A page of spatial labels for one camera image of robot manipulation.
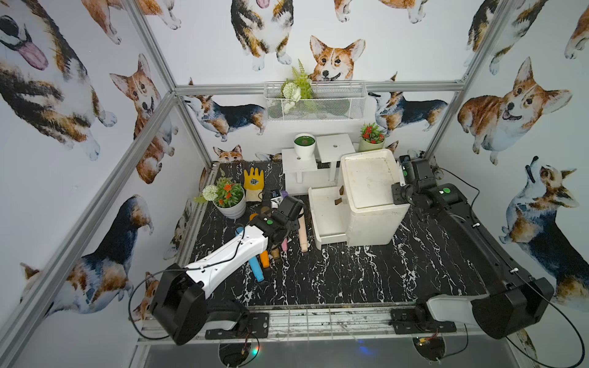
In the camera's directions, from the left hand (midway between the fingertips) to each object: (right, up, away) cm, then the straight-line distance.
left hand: (293, 215), depth 84 cm
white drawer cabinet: (+27, 0, -8) cm, 28 cm away
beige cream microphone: (+3, -9, +9) cm, 13 cm away
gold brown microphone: (-7, -15, +4) cm, 17 cm away
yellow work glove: (-21, +11, +26) cm, 35 cm away
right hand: (+36, +10, -5) cm, 38 cm away
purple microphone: (-5, +7, +20) cm, 21 cm away
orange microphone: (-11, -16, +3) cm, 20 cm away
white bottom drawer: (+15, -3, +16) cm, 22 cm away
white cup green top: (+4, +27, +11) cm, 30 cm away
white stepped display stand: (+2, +16, +23) cm, 28 cm away
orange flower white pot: (-26, +6, +6) cm, 27 cm away
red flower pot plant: (+32, +30, +11) cm, 45 cm away
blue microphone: (-15, -18, +2) cm, 23 cm away
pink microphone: (-4, -13, +6) cm, 15 cm away
